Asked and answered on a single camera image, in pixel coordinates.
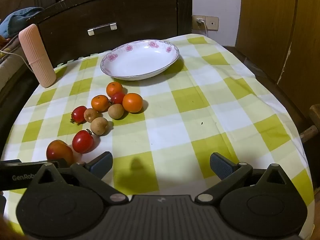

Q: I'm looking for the beige wall socket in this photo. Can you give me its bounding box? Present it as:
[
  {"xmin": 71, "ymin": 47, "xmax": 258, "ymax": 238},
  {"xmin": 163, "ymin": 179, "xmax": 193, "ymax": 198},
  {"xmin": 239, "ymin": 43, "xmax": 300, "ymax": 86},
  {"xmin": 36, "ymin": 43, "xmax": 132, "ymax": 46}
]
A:
[{"xmin": 192, "ymin": 15, "xmax": 219, "ymax": 31}]

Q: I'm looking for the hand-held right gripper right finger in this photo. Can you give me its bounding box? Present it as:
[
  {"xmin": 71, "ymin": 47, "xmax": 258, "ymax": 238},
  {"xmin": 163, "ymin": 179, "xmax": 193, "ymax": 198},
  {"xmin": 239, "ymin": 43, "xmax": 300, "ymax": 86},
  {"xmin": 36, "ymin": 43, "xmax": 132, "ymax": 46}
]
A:
[{"xmin": 195, "ymin": 152, "xmax": 293, "ymax": 204}]

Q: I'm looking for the dark wooden cabinet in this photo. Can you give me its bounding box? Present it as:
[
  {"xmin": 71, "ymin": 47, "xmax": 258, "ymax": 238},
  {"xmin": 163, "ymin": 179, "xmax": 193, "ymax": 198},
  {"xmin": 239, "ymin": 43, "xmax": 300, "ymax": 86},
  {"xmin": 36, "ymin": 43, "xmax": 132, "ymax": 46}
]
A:
[{"xmin": 26, "ymin": 0, "xmax": 193, "ymax": 67}]

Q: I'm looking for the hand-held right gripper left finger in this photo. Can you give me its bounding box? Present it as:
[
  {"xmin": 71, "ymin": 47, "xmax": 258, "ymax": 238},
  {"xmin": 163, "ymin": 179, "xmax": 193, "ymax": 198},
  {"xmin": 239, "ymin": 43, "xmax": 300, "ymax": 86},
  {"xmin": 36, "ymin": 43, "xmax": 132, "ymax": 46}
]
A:
[{"xmin": 30, "ymin": 151, "xmax": 129, "ymax": 204}]

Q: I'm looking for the white floral plate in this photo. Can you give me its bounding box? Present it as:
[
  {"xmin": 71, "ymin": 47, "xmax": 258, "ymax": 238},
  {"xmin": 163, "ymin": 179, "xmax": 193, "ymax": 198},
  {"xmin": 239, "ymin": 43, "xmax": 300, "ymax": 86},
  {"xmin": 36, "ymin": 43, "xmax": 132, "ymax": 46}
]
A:
[{"xmin": 100, "ymin": 39, "xmax": 180, "ymax": 81}]

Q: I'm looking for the red cherry tomato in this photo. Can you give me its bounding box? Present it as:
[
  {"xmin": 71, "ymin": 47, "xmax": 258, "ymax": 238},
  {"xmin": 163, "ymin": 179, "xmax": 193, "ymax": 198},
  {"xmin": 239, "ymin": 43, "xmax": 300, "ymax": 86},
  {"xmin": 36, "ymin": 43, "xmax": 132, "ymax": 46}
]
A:
[
  {"xmin": 70, "ymin": 106, "xmax": 88, "ymax": 124},
  {"xmin": 72, "ymin": 129, "xmax": 95, "ymax": 154},
  {"xmin": 109, "ymin": 92, "xmax": 126, "ymax": 105}
]

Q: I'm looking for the blue cloth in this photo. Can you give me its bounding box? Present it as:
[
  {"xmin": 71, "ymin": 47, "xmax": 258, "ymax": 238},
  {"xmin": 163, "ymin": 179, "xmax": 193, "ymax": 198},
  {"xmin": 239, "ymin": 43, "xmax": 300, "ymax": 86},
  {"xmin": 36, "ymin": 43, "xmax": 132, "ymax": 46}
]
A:
[{"xmin": 0, "ymin": 7, "xmax": 45, "ymax": 38}]

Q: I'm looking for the metal drawer handle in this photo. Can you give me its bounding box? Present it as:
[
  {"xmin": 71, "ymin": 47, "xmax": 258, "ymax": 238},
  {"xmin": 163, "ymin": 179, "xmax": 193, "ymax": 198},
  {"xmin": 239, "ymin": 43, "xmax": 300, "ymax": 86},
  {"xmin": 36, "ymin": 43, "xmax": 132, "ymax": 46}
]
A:
[{"xmin": 87, "ymin": 22, "xmax": 117, "ymax": 36}]

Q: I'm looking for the brown wooden wardrobe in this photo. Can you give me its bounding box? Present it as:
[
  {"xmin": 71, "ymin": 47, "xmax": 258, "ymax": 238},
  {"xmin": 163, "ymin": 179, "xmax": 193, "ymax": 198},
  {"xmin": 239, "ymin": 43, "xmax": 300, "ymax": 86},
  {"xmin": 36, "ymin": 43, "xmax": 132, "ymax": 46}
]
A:
[{"xmin": 235, "ymin": 0, "xmax": 320, "ymax": 125}]

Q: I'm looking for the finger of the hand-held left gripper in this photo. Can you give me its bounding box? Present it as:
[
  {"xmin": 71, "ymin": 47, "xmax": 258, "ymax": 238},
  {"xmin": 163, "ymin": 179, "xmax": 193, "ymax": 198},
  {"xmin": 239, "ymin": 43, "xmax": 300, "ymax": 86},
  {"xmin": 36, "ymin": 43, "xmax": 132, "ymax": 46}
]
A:
[{"xmin": 0, "ymin": 159, "xmax": 68, "ymax": 168}]

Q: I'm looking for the wooden stool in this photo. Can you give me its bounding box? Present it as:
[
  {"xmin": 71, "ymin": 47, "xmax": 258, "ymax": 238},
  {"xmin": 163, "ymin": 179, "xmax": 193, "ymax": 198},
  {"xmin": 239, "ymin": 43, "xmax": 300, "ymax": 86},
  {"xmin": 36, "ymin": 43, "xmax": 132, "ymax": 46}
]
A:
[{"xmin": 299, "ymin": 104, "xmax": 320, "ymax": 143}]

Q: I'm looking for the orange mandarin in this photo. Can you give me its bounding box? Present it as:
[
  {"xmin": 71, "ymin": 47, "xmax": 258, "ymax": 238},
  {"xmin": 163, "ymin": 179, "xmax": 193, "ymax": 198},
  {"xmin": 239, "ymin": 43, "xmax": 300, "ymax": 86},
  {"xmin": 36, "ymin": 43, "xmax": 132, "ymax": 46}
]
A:
[
  {"xmin": 106, "ymin": 82, "xmax": 123, "ymax": 97},
  {"xmin": 91, "ymin": 95, "xmax": 111, "ymax": 112},
  {"xmin": 122, "ymin": 93, "xmax": 143, "ymax": 113}
]

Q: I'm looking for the pink ribbed cylinder case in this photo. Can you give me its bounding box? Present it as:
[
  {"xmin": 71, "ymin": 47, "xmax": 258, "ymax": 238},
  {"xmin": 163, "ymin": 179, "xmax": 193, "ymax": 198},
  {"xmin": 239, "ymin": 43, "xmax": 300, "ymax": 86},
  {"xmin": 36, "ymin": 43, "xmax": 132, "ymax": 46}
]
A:
[{"xmin": 18, "ymin": 24, "xmax": 57, "ymax": 88}]

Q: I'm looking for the green white checked tablecloth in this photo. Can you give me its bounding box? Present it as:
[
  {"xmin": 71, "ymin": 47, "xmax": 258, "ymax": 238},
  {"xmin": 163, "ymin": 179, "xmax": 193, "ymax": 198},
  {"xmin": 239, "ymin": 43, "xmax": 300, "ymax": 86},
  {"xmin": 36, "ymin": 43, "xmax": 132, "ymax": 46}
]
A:
[{"xmin": 0, "ymin": 34, "xmax": 314, "ymax": 240}]

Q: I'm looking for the green white foam mat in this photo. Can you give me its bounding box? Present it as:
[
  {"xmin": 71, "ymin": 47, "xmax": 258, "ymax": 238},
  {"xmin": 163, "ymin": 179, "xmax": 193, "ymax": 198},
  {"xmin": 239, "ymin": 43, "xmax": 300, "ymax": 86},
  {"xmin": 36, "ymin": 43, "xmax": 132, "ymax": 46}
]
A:
[{"xmin": 54, "ymin": 52, "xmax": 100, "ymax": 68}]

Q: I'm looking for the brown longan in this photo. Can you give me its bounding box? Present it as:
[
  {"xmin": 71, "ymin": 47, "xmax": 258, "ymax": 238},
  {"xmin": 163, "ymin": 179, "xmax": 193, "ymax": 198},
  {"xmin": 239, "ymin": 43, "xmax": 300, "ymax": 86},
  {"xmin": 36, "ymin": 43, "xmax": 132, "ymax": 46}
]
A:
[
  {"xmin": 90, "ymin": 117, "xmax": 109, "ymax": 136},
  {"xmin": 108, "ymin": 103, "xmax": 125, "ymax": 119},
  {"xmin": 83, "ymin": 108, "xmax": 103, "ymax": 123}
]

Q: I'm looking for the thin white cable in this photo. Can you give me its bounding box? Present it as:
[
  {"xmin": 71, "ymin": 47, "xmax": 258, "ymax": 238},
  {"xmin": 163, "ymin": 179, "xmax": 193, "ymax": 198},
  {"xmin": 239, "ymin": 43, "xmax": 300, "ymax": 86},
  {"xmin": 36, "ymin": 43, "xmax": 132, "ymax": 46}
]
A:
[{"xmin": 0, "ymin": 50, "xmax": 33, "ymax": 73}]

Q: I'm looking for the large red yellow tomato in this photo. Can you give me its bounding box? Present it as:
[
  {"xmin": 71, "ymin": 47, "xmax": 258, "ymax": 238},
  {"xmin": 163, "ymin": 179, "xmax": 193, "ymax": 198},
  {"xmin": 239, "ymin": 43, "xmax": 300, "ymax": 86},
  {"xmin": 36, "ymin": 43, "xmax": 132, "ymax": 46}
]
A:
[{"xmin": 46, "ymin": 139, "xmax": 74, "ymax": 166}]

